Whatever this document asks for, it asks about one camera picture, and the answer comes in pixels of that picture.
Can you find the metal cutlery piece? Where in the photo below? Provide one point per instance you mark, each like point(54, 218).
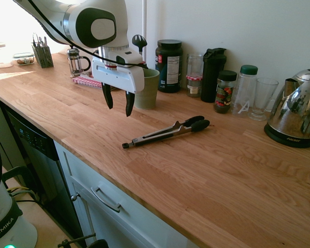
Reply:
point(35, 41)
point(43, 42)

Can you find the black kettle base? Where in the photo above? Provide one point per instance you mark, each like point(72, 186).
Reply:
point(286, 139)

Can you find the metal cabinet knob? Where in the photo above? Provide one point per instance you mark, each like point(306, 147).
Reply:
point(74, 197)

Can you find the grey kitchen cabinet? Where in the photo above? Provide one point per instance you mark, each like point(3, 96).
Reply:
point(113, 222)

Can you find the empty clear glass jar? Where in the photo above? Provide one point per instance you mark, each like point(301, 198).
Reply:
point(195, 64)

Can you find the green ribbed utensil holder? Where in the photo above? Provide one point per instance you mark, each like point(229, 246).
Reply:
point(148, 90)

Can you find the clear footed drinking glass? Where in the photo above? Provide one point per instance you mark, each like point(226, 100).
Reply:
point(263, 95)

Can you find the black slotted spoon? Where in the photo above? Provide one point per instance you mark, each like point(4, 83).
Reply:
point(139, 40)

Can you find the spice jar black lid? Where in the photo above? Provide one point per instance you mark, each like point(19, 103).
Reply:
point(224, 93)

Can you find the black shaker bottle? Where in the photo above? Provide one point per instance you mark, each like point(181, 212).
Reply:
point(211, 77)

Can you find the steel tongs black tips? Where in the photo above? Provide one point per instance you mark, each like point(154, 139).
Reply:
point(168, 131)

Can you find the glass french press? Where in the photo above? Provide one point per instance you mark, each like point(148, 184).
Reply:
point(76, 63)

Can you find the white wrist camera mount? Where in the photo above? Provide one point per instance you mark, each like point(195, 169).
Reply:
point(130, 57)

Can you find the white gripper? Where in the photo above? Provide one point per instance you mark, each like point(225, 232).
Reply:
point(118, 77)

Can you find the red white cookbook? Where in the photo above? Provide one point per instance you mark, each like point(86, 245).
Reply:
point(86, 80)

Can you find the black dishwasher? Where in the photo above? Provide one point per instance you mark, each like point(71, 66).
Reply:
point(38, 160)

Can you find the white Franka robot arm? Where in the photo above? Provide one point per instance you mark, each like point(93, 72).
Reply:
point(67, 15)

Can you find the stainless steel electric kettle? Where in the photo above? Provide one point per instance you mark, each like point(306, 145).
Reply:
point(297, 108)

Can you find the glass food storage container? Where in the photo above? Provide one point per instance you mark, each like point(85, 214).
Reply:
point(23, 59)

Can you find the black protein powder tub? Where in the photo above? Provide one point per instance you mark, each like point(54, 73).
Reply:
point(169, 67)

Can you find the jar with checkered lid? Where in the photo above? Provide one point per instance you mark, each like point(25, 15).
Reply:
point(193, 86)

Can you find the clear bottle green lid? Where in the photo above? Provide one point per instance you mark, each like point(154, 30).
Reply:
point(244, 90)

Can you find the grey cutlery caddy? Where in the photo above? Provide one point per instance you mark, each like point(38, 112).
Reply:
point(43, 58)

